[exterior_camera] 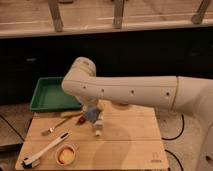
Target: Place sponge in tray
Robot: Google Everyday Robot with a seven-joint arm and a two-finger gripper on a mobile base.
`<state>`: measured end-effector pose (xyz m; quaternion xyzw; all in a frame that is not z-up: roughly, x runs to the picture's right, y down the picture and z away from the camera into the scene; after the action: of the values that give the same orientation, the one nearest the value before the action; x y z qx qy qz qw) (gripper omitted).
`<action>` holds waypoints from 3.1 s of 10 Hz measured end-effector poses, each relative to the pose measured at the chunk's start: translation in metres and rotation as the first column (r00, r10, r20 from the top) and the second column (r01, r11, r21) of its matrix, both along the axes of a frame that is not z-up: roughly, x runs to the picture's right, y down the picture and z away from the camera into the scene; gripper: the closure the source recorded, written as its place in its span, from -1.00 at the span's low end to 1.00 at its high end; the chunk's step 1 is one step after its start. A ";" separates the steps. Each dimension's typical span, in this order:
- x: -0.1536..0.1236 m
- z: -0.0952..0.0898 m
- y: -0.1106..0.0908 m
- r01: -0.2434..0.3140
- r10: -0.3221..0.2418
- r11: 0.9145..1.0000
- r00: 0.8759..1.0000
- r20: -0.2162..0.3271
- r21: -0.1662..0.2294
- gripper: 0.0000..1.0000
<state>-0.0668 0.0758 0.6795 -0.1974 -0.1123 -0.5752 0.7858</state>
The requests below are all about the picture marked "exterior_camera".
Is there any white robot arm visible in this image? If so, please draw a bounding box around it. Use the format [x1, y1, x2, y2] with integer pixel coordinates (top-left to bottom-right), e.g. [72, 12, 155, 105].
[62, 57, 213, 171]

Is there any green plastic tray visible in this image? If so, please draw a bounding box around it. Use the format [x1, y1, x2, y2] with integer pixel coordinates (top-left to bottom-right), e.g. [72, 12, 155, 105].
[30, 77, 82, 112]

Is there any white tube bottle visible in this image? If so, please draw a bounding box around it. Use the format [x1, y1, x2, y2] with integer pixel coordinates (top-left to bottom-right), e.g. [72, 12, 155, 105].
[93, 116, 103, 136]

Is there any metal fork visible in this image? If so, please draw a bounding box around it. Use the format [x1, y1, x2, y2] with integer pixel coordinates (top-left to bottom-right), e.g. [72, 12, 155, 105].
[41, 118, 70, 136]

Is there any small orange bowl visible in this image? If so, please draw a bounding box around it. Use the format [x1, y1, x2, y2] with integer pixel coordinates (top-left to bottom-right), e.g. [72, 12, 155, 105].
[55, 144, 76, 166]

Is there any wooden chair leg left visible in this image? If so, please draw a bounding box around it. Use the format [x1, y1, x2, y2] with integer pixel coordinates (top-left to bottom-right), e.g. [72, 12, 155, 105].
[48, 0, 63, 32]

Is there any wooden chair leg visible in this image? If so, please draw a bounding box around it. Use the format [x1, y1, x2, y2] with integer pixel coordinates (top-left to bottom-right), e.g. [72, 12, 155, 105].
[191, 0, 212, 24]
[113, 0, 125, 29]
[48, 0, 63, 32]

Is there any wooden chair leg middle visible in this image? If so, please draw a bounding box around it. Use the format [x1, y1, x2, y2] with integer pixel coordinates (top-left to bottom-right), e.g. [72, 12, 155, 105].
[113, 0, 125, 29]

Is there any wooden chair leg right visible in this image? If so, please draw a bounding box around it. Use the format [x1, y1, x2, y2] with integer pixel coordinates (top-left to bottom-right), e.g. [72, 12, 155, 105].
[191, 0, 212, 24]

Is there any black cable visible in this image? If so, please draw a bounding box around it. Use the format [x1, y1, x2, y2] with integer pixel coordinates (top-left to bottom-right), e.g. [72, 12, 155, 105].
[161, 113, 185, 171]

